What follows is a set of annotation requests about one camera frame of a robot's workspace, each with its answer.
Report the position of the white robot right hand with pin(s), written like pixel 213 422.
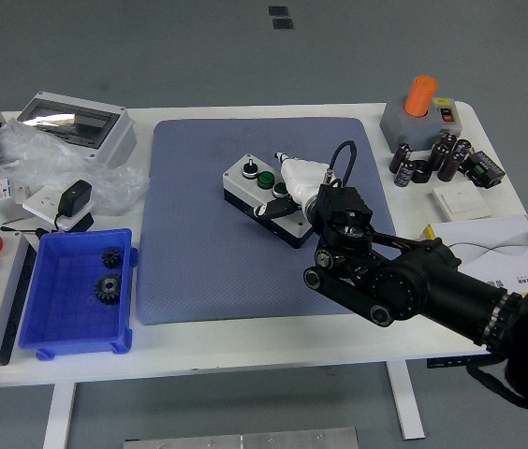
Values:
pixel 299 180

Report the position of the grey four-button control box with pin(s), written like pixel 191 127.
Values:
pixel 235 181

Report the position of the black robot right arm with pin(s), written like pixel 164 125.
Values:
pixel 432 280

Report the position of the grey five-button control box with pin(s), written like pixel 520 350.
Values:
pixel 6 280

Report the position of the black capacitor with silver print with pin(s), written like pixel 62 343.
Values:
pixel 404 174

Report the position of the grey-blue table mat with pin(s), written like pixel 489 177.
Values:
pixel 198 257

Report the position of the orange cylinder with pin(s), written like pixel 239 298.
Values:
pixel 420 96

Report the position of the dark floor plate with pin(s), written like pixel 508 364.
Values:
pixel 283 24
pixel 278 10

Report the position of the black module with green terminals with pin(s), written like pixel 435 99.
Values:
pixel 484 169

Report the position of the small black gear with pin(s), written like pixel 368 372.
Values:
pixel 111 258

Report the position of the white and yellow box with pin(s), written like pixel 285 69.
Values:
pixel 503 238

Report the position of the large black gear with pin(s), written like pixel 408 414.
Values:
pixel 107 289

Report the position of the black power adapter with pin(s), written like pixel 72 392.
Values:
pixel 76 196

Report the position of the black table control panel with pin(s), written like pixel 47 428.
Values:
pixel 451 362

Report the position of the white table leg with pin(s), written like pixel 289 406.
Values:
pixel 406 402
pixel 58 416

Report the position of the grey metal plate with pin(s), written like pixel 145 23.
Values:
pixel 245 439

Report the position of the clear plastic bag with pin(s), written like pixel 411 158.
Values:
pixel 34 154

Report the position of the blue plastic bin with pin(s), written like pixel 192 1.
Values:
pixel 67 318

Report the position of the grey switch box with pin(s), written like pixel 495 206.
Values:
pixel 397 126

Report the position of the white wall switch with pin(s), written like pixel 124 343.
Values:
pixel 460 201

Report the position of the grey enclosure with clear lid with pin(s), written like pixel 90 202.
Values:
pixel 114 140

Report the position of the white wall socket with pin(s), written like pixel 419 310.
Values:
pixel 41 203

